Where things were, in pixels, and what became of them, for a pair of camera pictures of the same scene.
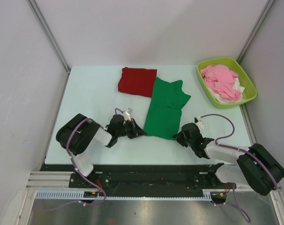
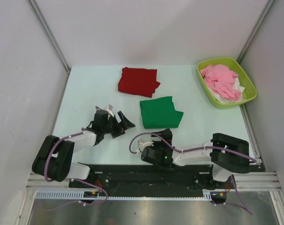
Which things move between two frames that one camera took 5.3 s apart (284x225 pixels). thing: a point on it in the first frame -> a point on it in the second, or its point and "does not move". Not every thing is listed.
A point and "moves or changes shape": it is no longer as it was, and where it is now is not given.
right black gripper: x=178 y=137 -> x=166 y=133
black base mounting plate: x=142 y=177 does not move
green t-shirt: x=163 y=116 moves or changes shape
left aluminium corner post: x=50 y=33 does not move
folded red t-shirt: x=138 y=81 does not move
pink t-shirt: x=220 y=79 does not move
